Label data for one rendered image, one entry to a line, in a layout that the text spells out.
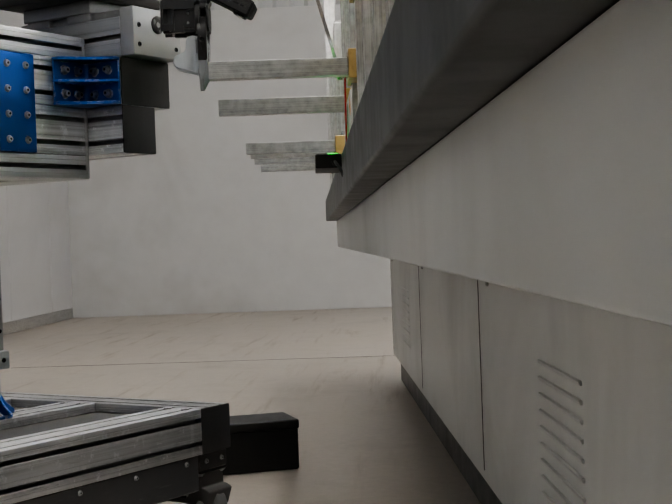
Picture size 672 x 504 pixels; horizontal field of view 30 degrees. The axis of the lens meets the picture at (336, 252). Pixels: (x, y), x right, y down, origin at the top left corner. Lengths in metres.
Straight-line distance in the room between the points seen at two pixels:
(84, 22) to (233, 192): 7.58
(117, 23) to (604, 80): 2.01
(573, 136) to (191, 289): 9.60
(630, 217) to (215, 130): 9.67
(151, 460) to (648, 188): 2.04
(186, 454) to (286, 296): 7.53
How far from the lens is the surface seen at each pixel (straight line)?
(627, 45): 0.39
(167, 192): 10.07
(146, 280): 10.10
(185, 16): 2.18
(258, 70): 2.17
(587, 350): 1.41
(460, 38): 0.48
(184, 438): 2.44
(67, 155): 2.39
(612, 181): 0.42
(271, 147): 3.41
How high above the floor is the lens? 0.55
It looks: 1 degrees down
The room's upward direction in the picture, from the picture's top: 2 degrees counter-clockwise
